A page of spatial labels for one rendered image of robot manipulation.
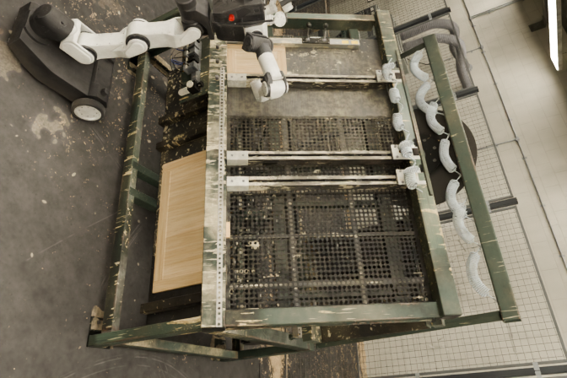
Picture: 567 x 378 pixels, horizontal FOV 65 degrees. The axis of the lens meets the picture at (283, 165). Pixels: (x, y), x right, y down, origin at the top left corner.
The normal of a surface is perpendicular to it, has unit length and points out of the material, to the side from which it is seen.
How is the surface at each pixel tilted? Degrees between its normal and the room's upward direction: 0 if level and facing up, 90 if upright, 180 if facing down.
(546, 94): 90
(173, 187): 90
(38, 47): 0
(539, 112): 90
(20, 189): 0
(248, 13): 90
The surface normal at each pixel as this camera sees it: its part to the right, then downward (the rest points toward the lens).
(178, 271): -0.46, -0.41
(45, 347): 0.88, -0.27
